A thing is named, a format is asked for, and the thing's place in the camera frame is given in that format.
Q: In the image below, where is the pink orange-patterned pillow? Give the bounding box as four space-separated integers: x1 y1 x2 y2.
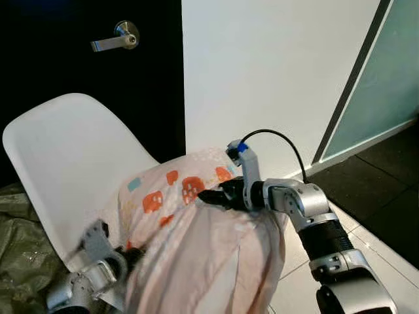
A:
98 147 290 314

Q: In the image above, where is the white plastic shell chair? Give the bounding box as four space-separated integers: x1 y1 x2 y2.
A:
2 93 161 274

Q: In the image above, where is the olive green plastic sheet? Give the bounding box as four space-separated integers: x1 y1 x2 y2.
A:
0 183 74 314

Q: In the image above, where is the frosted green glass panel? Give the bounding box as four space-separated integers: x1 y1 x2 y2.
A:
321 0 419 162

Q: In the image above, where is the black door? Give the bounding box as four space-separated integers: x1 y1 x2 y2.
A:
0 0 186 188

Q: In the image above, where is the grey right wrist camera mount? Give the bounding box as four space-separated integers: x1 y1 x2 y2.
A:
226 139 264 212

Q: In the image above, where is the black glass frame strip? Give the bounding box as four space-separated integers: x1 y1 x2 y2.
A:
313 0 393 164

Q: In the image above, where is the silver door handle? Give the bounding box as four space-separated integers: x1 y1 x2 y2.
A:
90 21 140 53

